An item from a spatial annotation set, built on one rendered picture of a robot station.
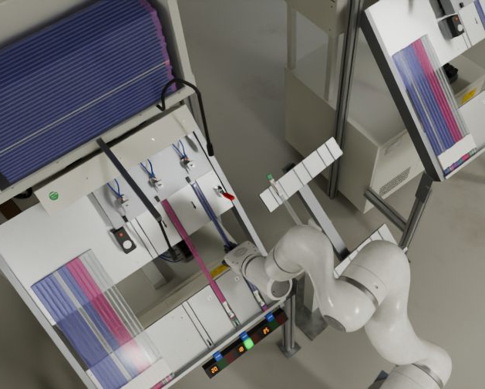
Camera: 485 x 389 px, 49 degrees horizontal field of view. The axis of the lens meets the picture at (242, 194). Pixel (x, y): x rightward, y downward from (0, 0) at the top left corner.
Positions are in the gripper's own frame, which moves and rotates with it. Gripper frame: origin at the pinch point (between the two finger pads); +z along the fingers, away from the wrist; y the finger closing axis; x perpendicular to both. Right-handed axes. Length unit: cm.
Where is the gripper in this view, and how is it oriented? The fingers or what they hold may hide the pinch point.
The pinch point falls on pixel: (230, 248)
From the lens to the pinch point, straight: 174.8
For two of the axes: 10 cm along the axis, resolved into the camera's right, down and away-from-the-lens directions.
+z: -4.5, -2.5, 8.5
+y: -8.0, 5.3, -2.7
